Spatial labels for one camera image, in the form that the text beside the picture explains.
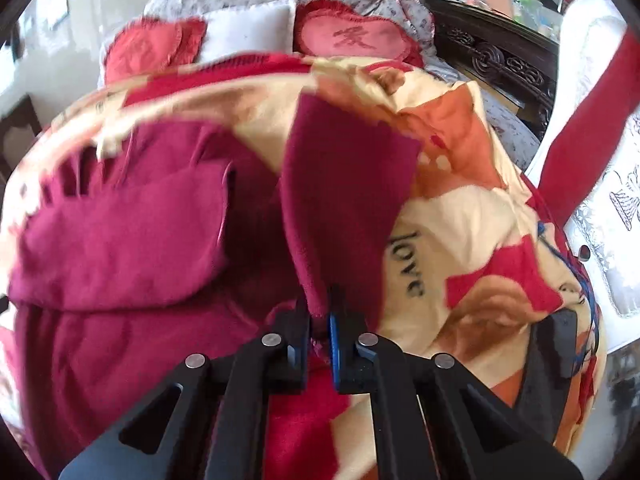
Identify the dark wooden side table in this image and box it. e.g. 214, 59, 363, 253
0, 94, 45, 178

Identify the black phone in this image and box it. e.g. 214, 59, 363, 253
515, 310, 581, 442

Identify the floral ruffled pillow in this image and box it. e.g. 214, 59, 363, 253
369, 0, 437, 53

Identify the dark carved wooden cabinet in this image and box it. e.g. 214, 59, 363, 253
424, 0, 560, 141

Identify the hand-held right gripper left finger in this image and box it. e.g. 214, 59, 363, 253
59, 296, 313, 480

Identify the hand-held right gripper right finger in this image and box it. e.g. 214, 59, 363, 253
326, 285, 583, 480

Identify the red heart pillow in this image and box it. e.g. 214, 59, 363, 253
104, 16, 207, 83
294, 0, 426, 68

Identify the colourful paper clutter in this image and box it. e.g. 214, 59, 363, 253
470, 0, 568, 38

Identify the maroon fleece garment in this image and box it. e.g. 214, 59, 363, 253
7, 94, 423, 480

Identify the white pillow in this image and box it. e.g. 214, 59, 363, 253
200, 0, 297, 61

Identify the floral bed sheet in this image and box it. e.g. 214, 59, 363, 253
430, 52, 542, 168

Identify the red cloth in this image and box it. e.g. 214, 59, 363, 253
537, 25, 640, 228

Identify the printed fleece blanket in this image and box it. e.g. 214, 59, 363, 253
0, 52, 608, 480

